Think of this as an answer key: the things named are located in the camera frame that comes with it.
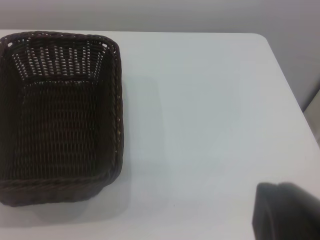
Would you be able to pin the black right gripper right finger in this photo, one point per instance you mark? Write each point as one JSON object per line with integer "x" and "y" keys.
{"x": 297, "y": 215}

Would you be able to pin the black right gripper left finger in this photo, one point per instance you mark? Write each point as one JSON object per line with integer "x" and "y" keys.
{"x": 261, "y": 215}

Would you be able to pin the dark brown wicker basket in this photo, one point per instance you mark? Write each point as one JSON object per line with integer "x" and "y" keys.
{"x": 57, "y": 125}

